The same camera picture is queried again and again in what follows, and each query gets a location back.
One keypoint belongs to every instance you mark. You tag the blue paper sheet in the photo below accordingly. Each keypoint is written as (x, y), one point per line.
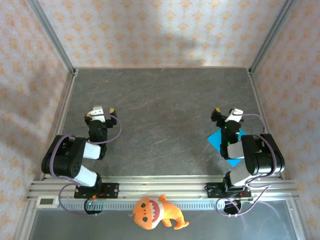
(213, 140)

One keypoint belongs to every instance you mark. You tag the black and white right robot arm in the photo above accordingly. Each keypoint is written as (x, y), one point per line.
(262, 160)

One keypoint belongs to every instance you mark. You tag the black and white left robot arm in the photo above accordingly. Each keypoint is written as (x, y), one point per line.
(65, 162)

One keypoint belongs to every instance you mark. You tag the small white display device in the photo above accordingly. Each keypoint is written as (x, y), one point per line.
(47, 201)

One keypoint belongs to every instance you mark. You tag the orange shark plush toy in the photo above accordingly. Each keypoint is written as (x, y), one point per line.
(150, 212)

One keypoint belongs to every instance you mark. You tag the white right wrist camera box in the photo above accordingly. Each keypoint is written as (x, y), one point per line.
(233, 114)

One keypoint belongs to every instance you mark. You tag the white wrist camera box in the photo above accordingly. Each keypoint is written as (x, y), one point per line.
(233, 114)
(97, 113)

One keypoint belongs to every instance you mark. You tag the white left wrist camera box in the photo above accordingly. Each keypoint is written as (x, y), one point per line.
(97, 113)

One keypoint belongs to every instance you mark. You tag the aluminium table side rail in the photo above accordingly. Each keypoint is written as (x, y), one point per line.
(63, 120)
(262, 117)

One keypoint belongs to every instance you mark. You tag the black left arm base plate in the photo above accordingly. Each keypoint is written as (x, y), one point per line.
(112, 190)

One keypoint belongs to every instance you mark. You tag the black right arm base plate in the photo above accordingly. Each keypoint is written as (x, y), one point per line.
(215, 190)

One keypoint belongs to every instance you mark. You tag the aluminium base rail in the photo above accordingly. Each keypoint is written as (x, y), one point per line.
(162, 186)

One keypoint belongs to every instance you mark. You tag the aluminium frame post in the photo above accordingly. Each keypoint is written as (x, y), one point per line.
(272, 37)
(52, 37)

